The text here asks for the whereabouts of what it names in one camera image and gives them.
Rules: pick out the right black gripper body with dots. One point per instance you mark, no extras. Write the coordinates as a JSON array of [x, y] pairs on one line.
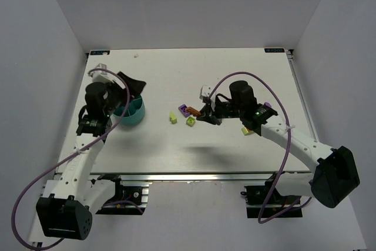
[[217, 110]]

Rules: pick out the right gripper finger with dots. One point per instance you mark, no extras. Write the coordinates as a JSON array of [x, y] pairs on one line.
[[209, 118], [206, 109]]

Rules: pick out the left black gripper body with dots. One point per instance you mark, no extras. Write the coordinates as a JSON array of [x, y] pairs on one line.
[[122, 90]]

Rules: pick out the brown orange lego brick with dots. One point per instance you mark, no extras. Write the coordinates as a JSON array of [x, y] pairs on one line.
[[193, 111]]

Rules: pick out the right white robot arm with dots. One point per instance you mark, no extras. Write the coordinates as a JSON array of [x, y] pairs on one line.
[[332, 172]]

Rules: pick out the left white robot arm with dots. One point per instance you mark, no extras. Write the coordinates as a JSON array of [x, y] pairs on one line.
[[68, 210]]

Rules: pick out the lime green hollow lego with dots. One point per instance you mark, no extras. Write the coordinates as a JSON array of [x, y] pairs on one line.
[[190, 121]]

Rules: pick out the teal divided round container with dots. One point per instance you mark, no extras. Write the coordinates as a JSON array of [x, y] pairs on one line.
[[134, 114]]

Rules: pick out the purple hollow lego brick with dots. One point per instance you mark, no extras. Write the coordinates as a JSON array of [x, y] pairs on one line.
[[182, 108]]

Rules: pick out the pale yellow-green lego brick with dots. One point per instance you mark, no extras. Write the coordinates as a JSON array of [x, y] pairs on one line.
[[246, 131]]

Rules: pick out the light green lego brick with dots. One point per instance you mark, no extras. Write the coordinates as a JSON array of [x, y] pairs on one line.
[[172, 117]]

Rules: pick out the left blue corner label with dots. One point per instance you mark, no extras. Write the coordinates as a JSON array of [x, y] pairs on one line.
[[99, 52]]

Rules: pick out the blue corner label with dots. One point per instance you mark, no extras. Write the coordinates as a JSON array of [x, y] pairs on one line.
[[274, 50], [99, 52]]

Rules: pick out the right blue corner label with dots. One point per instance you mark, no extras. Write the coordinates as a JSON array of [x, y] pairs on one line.
[[274, 50]]

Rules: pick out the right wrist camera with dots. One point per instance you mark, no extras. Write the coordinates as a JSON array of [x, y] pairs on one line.
[[205, 92]]

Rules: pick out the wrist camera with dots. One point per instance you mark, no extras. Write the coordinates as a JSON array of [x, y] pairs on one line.
[[205, 92], [100, 76]]

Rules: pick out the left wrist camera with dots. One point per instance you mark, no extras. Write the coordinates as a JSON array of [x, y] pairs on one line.
[[100, 76]]

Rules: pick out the aluminium table rail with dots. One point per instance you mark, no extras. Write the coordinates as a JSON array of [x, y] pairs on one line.
[[193, 177]]

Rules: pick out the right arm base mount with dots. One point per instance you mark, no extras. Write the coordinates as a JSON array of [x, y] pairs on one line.
[[254, 196]]

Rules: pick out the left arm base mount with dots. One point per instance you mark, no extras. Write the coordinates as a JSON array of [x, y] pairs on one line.
[[129, 198]]

